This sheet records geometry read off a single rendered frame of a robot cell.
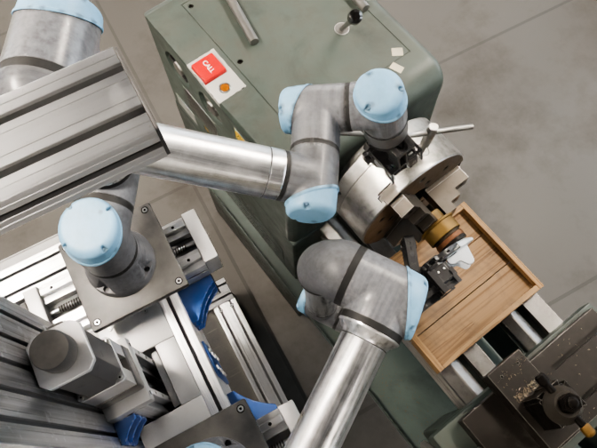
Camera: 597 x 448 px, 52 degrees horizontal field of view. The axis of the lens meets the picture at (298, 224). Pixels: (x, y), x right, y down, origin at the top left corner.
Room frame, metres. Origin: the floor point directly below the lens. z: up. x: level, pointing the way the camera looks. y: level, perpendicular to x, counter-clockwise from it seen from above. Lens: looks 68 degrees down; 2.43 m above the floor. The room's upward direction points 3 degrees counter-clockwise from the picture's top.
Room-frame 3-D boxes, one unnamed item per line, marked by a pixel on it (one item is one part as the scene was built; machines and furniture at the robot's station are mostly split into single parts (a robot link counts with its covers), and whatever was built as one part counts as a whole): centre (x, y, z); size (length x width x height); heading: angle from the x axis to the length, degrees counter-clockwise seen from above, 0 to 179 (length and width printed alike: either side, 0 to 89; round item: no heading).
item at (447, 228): (0.50, -0.34, 1.08); 0.09 x 0.09 x 0.09; 34
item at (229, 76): (0.85, 0.17, 1.23); 0.13 x 0.08 x 0.06; 34
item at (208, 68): (0.86, 0.19, 1.26); 0.06 x 0.06 x 0.02; 34
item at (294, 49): (0.94, -0.01, 1.06); 0.59 x 0.48 x 0.39; 34
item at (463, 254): (0.43, -0.38, 1.10); 0.09 x 0.06 x 0.03; 123
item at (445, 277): (0.37, -0.29, 1.08); 0.12 x 0.09 x 0.08; 123
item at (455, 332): (0.42, -0.39, 0.89); 0.36 x 0.30 x 0.04; 124
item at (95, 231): (0.44, 0.39, 1.33); 0.13 x 0.12 x 0.14; 173
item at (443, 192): (0.61, -0.37, 1.08); 0.12 x 0.11 x 0.05; 124
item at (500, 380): (0.11, -0.50, 1.00); 0.20 x 0.10 x 0.05; 34
